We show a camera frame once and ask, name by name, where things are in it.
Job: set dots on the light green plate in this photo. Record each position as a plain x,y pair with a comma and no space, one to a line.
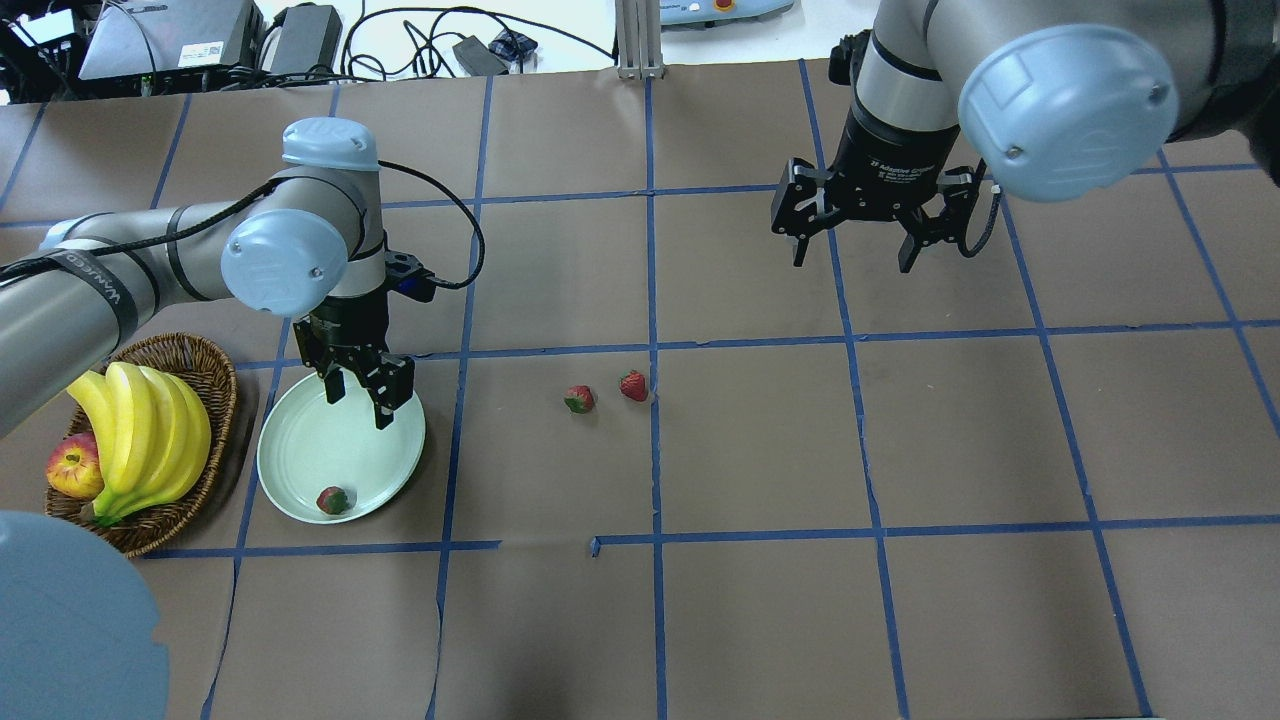
307,445

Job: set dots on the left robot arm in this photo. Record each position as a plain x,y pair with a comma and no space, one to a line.
308,244

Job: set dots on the wicker basket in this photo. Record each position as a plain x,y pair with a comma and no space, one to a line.
206,368

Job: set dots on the red apple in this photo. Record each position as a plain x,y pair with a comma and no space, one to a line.
74,467

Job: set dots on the black power adapter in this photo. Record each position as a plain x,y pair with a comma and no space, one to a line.
477,60

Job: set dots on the aluminium frame post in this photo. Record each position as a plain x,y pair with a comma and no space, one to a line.
637,35

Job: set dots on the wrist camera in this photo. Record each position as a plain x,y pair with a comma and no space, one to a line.
846,58
404,274

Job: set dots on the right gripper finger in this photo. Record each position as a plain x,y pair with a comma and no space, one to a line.
960,189
800,209

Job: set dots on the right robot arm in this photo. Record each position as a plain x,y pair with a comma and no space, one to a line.
1051,99

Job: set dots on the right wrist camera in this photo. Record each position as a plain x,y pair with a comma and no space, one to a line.
846,58

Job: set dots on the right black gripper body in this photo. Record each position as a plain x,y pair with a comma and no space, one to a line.
889,152

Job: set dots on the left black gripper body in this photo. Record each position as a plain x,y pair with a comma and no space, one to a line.
350,324

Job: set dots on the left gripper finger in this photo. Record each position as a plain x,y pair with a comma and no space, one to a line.
318,355
389,382

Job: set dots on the strawberry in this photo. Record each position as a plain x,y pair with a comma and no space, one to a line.
333,501
579,399
634,386

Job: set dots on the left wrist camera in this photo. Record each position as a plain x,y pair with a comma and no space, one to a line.
404,274

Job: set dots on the yellow banana bunch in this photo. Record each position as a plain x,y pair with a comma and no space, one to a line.
154,437

